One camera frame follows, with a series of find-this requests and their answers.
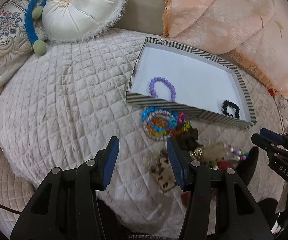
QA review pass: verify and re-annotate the leopard print burlap bow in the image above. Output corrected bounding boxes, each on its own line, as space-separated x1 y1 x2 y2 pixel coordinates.
150 142 229 193

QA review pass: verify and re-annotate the red satin bow clip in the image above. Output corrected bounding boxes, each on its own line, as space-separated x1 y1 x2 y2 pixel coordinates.
181 161 238 208

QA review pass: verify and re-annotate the brown scrunchie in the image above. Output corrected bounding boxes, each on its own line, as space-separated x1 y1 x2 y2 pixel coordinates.
175 127 202 152

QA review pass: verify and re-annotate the black velvet bow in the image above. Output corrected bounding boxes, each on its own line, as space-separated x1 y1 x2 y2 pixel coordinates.
235 146 259 186

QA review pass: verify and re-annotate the black scrunchie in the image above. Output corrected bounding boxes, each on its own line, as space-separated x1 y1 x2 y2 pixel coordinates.
221 100 240 119

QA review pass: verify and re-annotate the quilted beige bedspread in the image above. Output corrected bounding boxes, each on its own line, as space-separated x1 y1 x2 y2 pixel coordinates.
0 28 288 239

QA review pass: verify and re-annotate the striped black white tray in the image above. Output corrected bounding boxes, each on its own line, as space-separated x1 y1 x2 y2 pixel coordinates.
126 37 257 128

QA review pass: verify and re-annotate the peach fringed blanket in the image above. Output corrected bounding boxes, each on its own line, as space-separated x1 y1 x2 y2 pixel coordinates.
163 0 288 97

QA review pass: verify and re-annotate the beige upholstered headboard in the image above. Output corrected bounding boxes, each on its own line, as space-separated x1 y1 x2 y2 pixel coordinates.
114 0 165 35

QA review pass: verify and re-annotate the round white satin cushion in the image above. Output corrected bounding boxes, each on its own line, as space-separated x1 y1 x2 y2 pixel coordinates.
42 0 127 43

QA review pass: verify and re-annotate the floral embroidered cushion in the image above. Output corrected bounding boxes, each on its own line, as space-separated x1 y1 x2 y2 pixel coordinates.
0 0 47 95

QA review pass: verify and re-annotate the green blue plush toy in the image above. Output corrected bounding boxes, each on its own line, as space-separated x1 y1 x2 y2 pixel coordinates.
25 0 47 56

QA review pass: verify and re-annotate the multicolour round bead bracelet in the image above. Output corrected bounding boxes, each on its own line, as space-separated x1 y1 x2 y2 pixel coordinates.
227 144 249 162

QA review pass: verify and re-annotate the orange yellow bead bracelet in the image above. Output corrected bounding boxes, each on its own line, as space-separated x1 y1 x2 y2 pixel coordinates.
145 118 182 139

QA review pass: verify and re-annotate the purple bead bracelet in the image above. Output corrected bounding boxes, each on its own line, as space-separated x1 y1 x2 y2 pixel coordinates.
148 76 177 103

